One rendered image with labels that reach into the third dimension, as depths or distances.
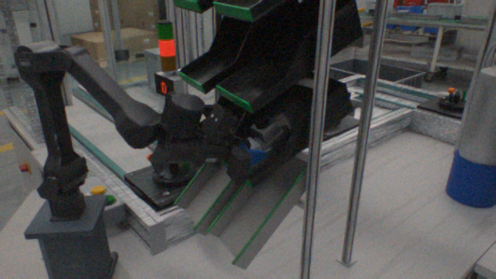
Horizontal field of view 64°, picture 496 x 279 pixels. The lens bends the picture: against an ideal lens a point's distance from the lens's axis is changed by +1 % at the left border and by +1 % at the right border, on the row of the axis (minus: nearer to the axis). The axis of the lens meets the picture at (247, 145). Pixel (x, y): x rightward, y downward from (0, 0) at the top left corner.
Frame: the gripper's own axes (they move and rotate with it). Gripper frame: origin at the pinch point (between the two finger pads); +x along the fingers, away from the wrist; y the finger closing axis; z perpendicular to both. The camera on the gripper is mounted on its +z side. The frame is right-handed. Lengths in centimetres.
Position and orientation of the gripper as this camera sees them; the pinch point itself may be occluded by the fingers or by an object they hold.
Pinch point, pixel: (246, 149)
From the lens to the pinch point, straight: 79.3
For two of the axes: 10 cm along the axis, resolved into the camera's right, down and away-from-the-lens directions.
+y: -4.4, -4.2, 7.9
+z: 2.3, -9.1, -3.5
